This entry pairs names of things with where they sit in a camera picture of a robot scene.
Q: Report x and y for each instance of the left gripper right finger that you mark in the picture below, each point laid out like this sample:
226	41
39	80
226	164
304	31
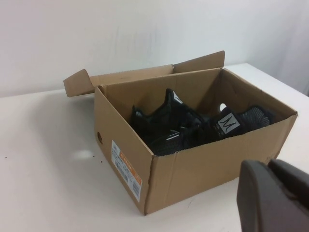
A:
294	176

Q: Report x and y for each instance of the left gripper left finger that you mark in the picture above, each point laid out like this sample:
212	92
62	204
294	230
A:
265	205

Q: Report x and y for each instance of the black knit sneaker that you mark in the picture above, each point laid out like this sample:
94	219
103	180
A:
154	120
193	145

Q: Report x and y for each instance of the brown cardboard shoe box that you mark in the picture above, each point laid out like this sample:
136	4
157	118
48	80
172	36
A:
193	178

